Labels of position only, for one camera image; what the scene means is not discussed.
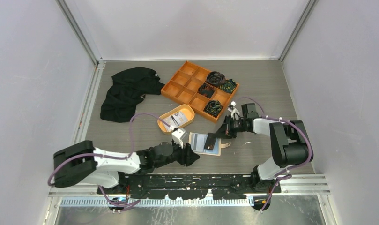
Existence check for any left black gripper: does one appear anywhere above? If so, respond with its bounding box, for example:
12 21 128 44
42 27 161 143
154 138 199 168

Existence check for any beige card holder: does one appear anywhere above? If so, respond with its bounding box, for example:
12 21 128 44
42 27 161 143
189 132 231 156

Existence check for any aluminium front frame rail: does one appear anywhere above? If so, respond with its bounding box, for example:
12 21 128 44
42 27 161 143
49 174 331 207

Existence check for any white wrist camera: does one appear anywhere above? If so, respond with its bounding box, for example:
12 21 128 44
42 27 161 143
171 127 187 149
228 101 241 120

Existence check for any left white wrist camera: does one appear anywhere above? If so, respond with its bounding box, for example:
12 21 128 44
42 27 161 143
171 127 187 149

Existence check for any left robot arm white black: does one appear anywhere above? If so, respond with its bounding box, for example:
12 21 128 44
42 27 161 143
48 140 200 194

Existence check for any black cloth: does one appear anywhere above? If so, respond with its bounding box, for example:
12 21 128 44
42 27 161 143
100 67 165 123

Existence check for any green patterned rolled tie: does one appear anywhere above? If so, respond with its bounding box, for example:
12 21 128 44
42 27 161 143
219 79 237 94

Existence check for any orange compartment organizer box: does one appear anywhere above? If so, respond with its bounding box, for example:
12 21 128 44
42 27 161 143
161 61 240 123

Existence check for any orange oval tray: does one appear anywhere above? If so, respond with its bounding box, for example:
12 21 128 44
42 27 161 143
157 104 195 135

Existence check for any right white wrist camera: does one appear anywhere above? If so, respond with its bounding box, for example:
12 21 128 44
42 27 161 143
228 101 241 120

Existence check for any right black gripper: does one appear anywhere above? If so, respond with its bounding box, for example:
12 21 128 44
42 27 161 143
213 114 247 139

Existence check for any dark red rolled tie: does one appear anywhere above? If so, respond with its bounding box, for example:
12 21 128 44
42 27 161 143
198 83 215 98

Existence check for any right credit card in tray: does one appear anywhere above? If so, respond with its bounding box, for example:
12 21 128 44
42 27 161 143
172 111 188 126

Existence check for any dark brown rolled tie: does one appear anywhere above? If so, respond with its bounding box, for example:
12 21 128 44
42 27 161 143
206 71 226 88

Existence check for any black VIP credit card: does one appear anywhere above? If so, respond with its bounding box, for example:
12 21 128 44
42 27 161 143
204 133 221 152

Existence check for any green yellow rolled tie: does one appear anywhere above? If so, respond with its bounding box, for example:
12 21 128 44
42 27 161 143
203 100 223 118

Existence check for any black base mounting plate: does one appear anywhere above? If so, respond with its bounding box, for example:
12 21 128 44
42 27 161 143
103 174 281 200

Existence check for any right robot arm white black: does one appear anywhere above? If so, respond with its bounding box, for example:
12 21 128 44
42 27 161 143
215 102 313 193

